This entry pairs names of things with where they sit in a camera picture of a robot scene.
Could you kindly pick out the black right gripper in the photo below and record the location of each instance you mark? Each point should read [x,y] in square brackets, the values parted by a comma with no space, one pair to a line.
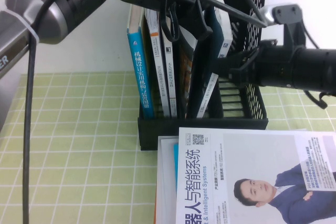
[248,69]

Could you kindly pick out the white car suspension book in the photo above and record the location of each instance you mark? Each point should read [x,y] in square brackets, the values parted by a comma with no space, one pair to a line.
[216,45]

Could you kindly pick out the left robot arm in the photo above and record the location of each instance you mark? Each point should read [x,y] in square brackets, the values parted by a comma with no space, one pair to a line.
[34,3]

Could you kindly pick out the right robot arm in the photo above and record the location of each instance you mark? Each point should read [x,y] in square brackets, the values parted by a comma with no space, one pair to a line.
[302,69]

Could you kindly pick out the thin white paperback book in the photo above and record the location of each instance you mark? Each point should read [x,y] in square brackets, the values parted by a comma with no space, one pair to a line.
[170,77]

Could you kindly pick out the white book with orange mark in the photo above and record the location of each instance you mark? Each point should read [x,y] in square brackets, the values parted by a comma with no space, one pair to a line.
[157,64]

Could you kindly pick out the blue spine hardcover book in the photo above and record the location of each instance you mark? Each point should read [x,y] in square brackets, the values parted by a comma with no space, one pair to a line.
[140,77]

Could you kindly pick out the black plastic book holder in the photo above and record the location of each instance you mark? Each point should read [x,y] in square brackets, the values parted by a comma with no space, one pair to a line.
[157,129]

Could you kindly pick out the cyan cover book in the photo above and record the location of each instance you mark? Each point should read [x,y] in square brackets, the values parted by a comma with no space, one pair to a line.
[175,155]

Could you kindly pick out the orange cover book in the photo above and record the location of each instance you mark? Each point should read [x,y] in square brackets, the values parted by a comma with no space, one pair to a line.
[155,208]

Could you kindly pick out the robot magazine with man portrait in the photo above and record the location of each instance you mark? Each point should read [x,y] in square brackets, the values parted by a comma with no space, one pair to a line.
[249,155]

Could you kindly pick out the green checkered tablecloth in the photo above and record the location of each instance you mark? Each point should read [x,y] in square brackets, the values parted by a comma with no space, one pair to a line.
[78,142]

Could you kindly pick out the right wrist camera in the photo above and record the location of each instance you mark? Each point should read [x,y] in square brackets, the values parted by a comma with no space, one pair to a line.
[286,14]

